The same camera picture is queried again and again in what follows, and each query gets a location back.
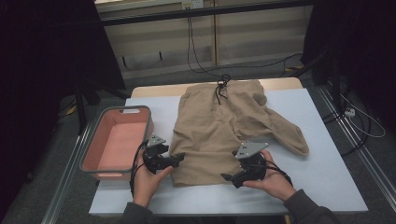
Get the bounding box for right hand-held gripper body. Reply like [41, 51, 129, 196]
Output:
[234, 142, 270, 185]

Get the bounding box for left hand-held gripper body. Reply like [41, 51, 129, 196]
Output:
[143, 133, 174, 175]

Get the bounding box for khaki drawstring shorts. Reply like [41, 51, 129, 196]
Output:
[168, 74, 310, 188]

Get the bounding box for pink basket with grey rim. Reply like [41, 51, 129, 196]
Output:
[78, 105, 154, 181]

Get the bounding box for person's left hand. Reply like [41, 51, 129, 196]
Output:
[133, 150, 175, 209]

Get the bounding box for person's right hand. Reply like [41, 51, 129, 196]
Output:
[242, 149, 297, 203]

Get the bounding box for black tripod stand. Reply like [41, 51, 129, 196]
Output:
[74, 78, 130, 136]

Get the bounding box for black metal stand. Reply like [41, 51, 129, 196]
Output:
[292, 49, 347, 115]

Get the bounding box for beige wooden cabinet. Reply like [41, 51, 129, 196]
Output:
[94, 0, 314, 80]

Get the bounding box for black horizontal bar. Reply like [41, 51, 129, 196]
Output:
[99, 0, 314, 27]

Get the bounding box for black curtain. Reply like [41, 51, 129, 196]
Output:
[301, 0, 396, 132]
[0, 0, 127, 218]

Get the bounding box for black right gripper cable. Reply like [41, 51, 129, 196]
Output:
[262, 158, 293, 188]

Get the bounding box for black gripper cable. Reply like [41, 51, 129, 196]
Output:
[262, 158, 293, 188]
[129, 139, 149, 199]

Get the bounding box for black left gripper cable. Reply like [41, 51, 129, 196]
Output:
[129, 139, 149, 199]

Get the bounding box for black hanging wall cable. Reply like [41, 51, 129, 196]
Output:
[186, 7, 304, 80]

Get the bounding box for aluminium floor rail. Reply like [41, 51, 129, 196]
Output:
[40, 120, 97, 224]
[316, 85, 396, 204]

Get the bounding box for black floor cable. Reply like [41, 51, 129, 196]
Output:
[321, 102, 373, 157]

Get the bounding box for white floor cable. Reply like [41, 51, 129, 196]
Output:
[339, 92, 387, 139]

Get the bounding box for white wall socket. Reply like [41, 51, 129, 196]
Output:
[181, 0, 204, 9]

